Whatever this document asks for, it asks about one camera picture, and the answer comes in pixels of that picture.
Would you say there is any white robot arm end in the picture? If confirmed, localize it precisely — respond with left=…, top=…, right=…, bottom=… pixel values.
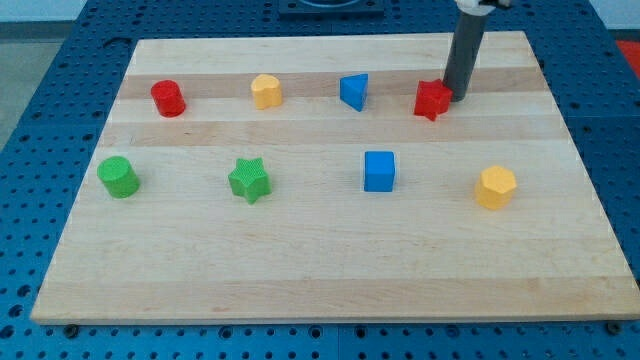
left=455, top=0, right=512, bottom=16

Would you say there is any blue cube block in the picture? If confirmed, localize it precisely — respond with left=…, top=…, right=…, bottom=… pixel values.
left=364, top=151, right=395, bottom=192

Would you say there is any yellow hexagon block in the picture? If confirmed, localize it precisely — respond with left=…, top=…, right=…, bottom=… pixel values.
left=474, top=165, right=517, bottom=210

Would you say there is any wooden board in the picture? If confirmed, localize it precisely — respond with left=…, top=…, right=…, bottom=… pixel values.
left=31, top=31, right=639, bottom=325

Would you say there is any green star block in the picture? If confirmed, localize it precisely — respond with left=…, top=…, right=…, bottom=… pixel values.
left=228, top=158, right=272, bottom=204

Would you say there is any blue triangle block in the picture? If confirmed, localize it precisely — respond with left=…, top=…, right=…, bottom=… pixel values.
left=339, top=73, right=369, bottom=112

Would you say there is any yellow heart block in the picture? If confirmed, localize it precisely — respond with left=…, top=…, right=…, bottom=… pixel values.
left=250, top=74, right=283, bottom=110

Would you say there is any red star block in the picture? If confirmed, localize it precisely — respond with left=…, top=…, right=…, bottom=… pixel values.
left=413, top=79, right=453, bottom=121

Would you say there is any red cylinder block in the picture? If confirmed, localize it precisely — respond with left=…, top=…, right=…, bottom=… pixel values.
left=150, top=80, right=186, bottom=118

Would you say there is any green cylinder block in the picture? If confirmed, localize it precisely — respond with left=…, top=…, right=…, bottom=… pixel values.
left=97, top=156, right=140, bottom=199

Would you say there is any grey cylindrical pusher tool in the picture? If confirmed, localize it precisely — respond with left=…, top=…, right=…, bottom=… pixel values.
left=442, top=12, right=487, bottom=102

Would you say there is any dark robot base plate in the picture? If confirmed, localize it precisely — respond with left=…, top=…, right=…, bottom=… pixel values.
left=276, top=0, right=385, bottom=19

